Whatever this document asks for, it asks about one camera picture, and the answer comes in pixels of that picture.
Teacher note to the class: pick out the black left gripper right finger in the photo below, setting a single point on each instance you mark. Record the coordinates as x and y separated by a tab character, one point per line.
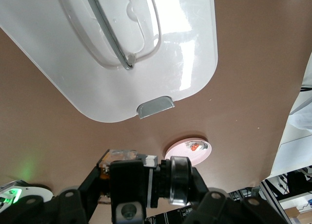
219	209

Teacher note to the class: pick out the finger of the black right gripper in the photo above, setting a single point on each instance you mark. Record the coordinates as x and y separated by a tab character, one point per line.
126	185

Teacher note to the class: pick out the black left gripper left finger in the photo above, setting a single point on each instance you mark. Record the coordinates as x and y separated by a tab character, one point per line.
73	204

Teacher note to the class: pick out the orange black push-button switch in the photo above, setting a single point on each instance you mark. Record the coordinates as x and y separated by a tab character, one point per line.
180	180

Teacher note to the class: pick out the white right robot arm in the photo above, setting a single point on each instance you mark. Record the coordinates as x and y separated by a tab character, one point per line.
31	190

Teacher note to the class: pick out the pink round plate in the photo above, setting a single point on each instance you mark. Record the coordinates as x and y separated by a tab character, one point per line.
182	153

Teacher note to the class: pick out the grey box latch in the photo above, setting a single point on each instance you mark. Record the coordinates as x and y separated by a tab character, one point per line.
156	107

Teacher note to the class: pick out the brown table mat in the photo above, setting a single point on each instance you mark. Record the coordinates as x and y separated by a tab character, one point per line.
48	112

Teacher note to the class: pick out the white lidded storage box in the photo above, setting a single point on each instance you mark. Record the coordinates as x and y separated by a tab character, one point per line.
158	87

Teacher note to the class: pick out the silver aluminium frame post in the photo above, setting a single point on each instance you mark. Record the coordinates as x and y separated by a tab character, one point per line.
275	197

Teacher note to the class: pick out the small orange white switch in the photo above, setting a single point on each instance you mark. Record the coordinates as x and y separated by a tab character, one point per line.
194	147

